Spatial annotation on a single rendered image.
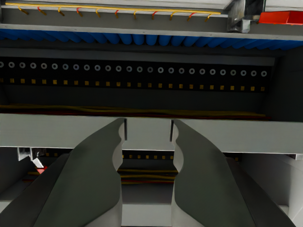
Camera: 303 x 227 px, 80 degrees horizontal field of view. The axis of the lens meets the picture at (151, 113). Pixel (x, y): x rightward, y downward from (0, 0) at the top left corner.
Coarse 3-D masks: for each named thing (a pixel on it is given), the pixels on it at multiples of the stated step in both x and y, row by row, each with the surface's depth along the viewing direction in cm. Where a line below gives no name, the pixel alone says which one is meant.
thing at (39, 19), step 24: (0, 24) 21; (24, 24) 21; (48, 24) 21; (72, 24) 21; (96, 24) 21; (120, 24) 21; (144, 24) 21; (168, 24) 21; (192, 24) 21; (216, 24) 21; (264, 24) 21; (288, 24) 22
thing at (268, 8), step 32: (32, 0) 20; (64, 0) 20; (96, 0) 20; (128, 0) 19; (160, 0) 19; (192, 0) 19; (224, 0) 19; (288, 0) 18; (224, 64) 36; (256, 64) 35
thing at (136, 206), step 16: (32, 176) 50; (128, 176) 46; (144, 176) 46; (160, 176) 46; (16, 192) 42; (128, 192) 44; (144, 192) 44; (160, 192) 44; (0, 208) 34; (128, 208) 34; (144, 208) 34; (160, 208) 34; (288, 208) 35; (128, 224) 35; (144, 224) 35; (160, 224) 35
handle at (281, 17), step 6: (264, 12) 14; (270, 12) 14; (276, 12) 13; (282, 12) 12; (288, 12) 12; (294, 12) 12; (300, 12) 12; (246, 18) 17; (252, 18) 16; (258, 18) 15; (264, 18) 14; (270, 18) 14; (276, 18) 13; (282, 18) 12; (288, 18) 12; (294, 18) 12; (300, 18) 12; (246, 24) 18; (294, 24) 12; (300, 24) 12; (246, 30) 18
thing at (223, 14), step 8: (8, 0) 20; (16, 0) 20; (16, 8) 21; (24, 8) 21; (32, 8) 20; (40, 8) 20; (48, 8) 20; (56, 8) 20; (64, 8) 20; (72, 8) 20; (80, 8) 20; (88, 8) 20; (136, 8) 20; (144, 8) 20; (152, 8) 20; (160, 8) 20; (168, 8) 20; (176, 8) 20; (184, 8) 20; (192, 8) 21; (216, 16) 21; (224, 16) 21
